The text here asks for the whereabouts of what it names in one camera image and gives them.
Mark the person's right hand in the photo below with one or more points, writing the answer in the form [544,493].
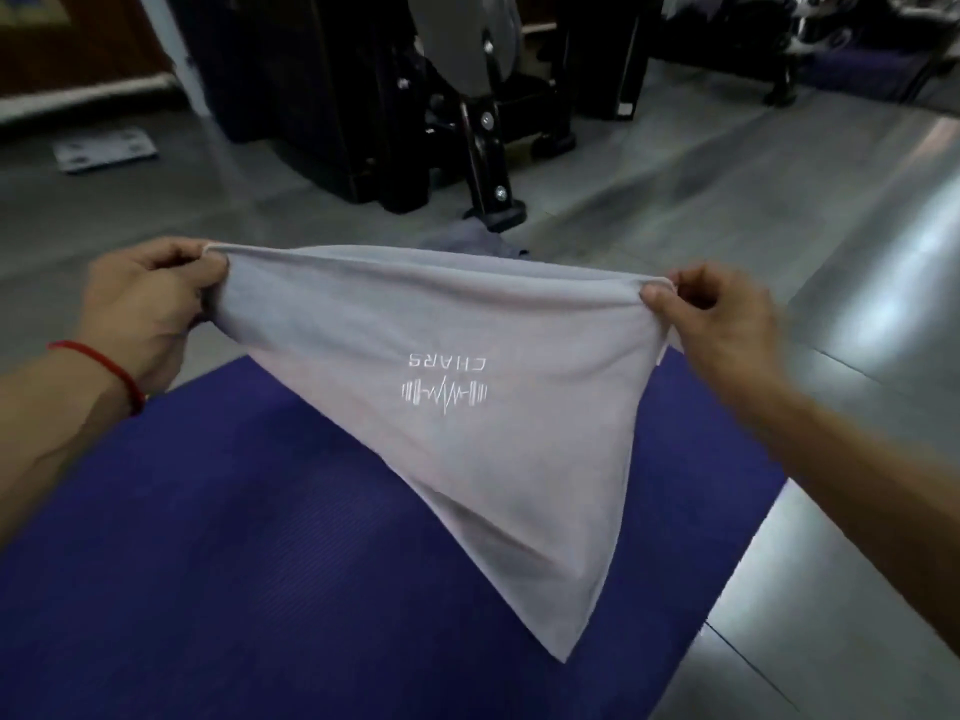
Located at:
[727,337]

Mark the person's left hand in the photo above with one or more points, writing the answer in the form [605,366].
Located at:
[142,314]

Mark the purple ribbed mat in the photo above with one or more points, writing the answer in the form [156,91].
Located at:
[225,554]

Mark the light grey towel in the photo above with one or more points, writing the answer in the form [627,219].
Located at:
[487,472]

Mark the dark grey printed towel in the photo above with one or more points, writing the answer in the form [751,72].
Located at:
[469,236]

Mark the person's right forearm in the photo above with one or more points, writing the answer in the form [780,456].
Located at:
[877,502]

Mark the person's left forearm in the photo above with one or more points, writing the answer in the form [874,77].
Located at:
[52,434]

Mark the white bathroom scale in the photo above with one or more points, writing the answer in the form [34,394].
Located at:
[105,149]

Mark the black weight stack machine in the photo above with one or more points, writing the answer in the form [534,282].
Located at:
[315,89]

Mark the purple exercise pad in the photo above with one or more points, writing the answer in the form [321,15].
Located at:
[862,71]

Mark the white wall pipe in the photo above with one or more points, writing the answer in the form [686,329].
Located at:
[82,97]

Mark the white upright post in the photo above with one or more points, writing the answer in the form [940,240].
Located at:
[172,44]

